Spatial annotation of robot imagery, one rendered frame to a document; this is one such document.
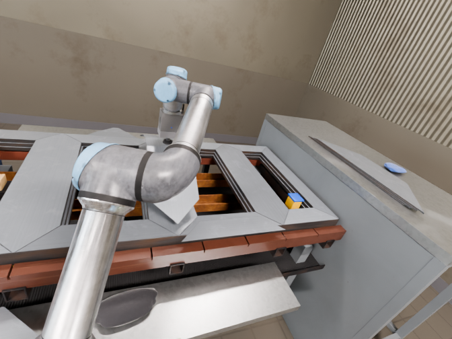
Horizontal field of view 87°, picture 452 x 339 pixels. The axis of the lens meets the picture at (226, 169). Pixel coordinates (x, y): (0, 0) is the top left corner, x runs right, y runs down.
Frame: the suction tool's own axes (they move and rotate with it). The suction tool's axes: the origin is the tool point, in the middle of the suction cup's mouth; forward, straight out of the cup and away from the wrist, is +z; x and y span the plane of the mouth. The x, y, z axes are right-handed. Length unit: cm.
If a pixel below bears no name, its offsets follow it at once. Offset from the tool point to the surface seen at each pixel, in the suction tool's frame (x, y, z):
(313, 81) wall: -208, -254, -15
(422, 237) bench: 66, -80, -2
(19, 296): 40, 45, 30
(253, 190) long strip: 13.4, -41.7, 15.6
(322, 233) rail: 42, -65, 20
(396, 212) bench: 54, -81, -3
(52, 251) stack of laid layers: 36, 37, 17
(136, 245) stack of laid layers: 36.6, 14.2, 18.3
